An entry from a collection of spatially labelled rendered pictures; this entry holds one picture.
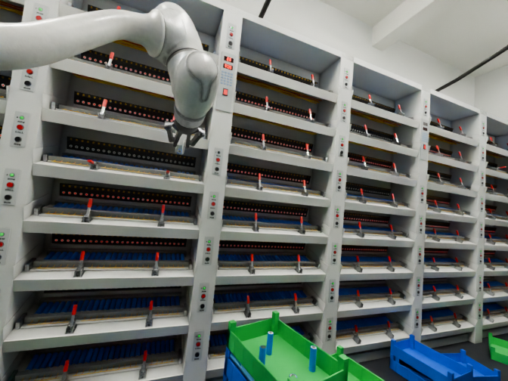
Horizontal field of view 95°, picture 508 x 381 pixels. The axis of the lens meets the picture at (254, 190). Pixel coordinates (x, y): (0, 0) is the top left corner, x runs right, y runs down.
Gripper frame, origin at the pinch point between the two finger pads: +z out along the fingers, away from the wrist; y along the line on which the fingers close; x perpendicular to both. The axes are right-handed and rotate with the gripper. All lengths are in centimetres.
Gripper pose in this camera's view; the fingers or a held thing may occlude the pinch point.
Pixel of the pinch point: (180, 146)
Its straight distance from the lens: 93.6
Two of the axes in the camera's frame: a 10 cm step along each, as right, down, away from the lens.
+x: 0.1, 9.5, -3.0
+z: -3.9, 2.8, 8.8
